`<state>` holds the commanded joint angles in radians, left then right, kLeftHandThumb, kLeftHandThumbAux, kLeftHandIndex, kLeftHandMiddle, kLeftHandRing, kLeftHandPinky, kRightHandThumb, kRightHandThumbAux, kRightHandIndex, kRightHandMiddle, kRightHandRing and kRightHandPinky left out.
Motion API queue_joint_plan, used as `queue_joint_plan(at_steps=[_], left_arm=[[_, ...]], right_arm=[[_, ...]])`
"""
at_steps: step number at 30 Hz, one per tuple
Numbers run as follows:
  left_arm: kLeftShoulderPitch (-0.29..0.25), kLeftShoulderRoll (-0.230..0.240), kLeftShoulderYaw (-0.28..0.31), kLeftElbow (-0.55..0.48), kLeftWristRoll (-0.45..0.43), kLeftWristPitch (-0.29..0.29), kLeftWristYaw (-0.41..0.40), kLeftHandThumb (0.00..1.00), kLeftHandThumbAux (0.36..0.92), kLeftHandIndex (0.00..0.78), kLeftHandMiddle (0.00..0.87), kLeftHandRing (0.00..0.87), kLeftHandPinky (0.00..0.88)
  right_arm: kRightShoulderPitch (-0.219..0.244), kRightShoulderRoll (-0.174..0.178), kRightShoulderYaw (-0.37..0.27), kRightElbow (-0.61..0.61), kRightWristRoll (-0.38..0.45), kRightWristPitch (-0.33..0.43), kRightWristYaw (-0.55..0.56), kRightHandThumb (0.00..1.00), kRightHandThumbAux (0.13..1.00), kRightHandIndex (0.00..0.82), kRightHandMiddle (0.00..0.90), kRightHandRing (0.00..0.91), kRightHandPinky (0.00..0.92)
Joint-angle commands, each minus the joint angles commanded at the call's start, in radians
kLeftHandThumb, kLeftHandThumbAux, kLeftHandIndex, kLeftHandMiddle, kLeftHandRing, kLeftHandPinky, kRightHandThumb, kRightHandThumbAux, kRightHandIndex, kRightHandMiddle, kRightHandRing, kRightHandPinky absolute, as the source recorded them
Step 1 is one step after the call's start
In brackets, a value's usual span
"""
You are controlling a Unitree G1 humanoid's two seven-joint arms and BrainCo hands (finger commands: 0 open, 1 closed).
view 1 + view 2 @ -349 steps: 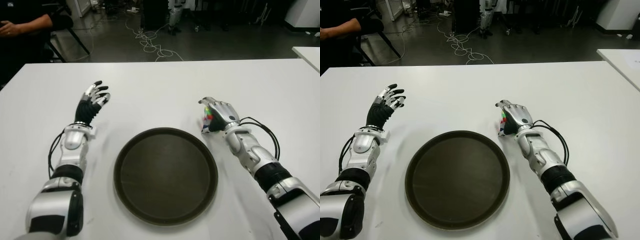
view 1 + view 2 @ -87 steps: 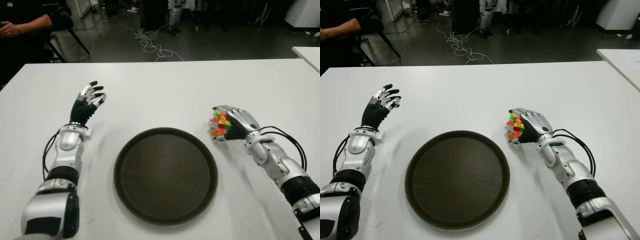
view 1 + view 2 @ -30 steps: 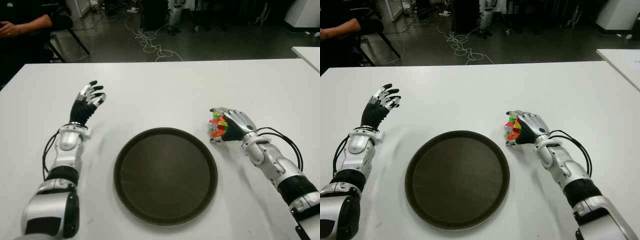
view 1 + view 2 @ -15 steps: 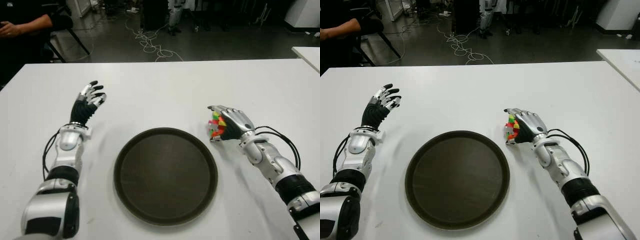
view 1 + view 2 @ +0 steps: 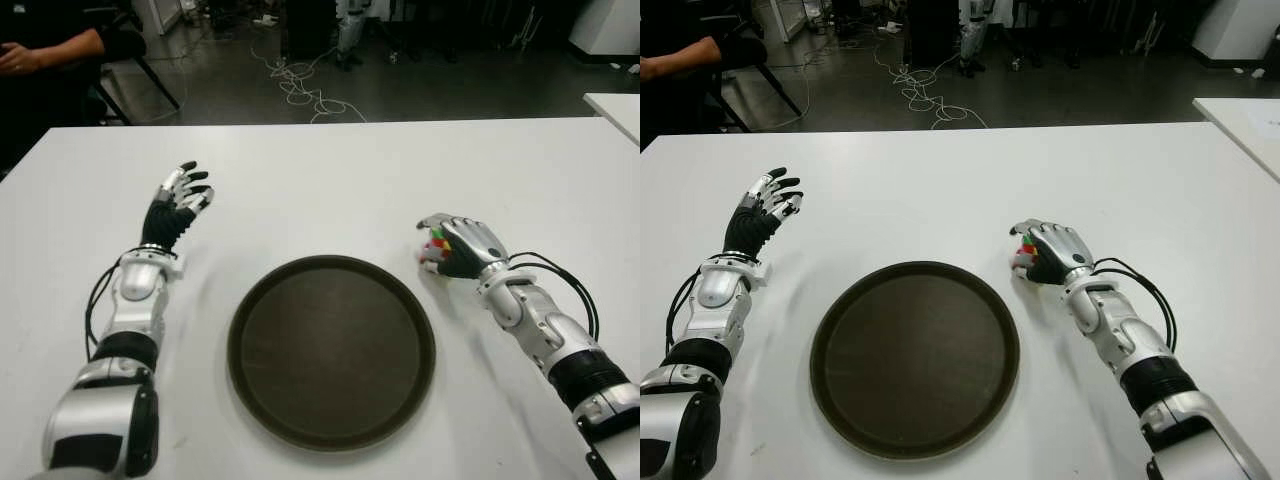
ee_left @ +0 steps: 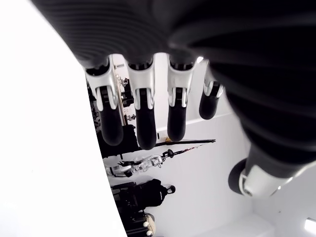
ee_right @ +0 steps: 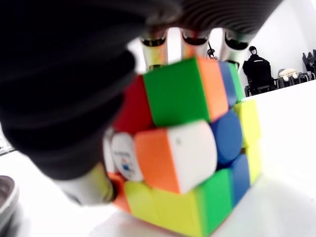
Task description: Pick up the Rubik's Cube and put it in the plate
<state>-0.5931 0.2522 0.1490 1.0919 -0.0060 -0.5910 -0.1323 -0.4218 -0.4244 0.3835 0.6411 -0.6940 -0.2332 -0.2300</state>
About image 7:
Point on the beige plush toy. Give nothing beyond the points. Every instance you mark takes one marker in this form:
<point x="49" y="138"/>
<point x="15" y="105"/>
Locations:
<point x="287" y="73"/>

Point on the black mannequin chair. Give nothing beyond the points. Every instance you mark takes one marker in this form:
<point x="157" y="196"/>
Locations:
<point x="261" y="87"/>

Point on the multicoloured Rubik's cube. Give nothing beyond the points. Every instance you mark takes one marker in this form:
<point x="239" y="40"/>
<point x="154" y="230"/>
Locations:
<point x="177" y="148"/>

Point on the black folded equipment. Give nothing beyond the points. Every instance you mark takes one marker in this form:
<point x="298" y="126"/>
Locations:
<point x="309" y="61"/>

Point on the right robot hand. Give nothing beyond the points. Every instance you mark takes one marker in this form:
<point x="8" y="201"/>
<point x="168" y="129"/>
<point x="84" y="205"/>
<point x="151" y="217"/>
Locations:
<point x="49" y="74"/>

